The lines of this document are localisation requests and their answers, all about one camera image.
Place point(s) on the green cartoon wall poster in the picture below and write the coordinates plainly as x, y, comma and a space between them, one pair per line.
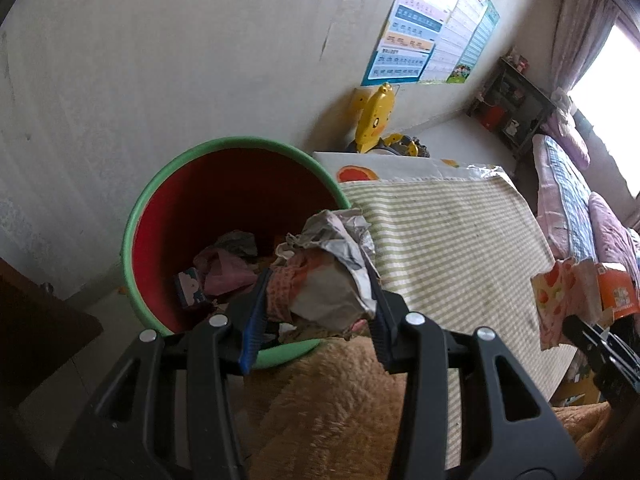
484, 17

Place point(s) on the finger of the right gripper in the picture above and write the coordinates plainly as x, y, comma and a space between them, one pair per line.
614, 364

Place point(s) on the yellow duck toy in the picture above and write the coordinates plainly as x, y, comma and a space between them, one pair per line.
370, 136

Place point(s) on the purple curtain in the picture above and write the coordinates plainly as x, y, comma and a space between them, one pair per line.
580, 33

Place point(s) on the blue pinyin wall poster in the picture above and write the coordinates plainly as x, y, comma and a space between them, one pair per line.
407, 42

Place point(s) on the checkered beige table cloth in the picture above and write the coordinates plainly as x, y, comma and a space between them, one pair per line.
459, 244

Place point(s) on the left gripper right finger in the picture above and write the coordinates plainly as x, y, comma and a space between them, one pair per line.
470, 409

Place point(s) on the pink floral pillow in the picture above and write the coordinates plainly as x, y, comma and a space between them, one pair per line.
612, 240

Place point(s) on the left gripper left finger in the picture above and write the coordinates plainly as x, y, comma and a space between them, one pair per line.
163, 411

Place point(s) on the dark metal shelf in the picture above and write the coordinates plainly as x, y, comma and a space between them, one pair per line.
511, 107

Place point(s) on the orange red box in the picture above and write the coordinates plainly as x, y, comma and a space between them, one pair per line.
618, 296

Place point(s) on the dark wooden furniture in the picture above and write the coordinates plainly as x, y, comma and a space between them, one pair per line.
39, 334

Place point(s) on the pink strawberry milk carton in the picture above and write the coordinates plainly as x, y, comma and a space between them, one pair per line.
569, 288

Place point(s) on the fluffy tan blanket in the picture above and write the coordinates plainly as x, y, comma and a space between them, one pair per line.
335, 413

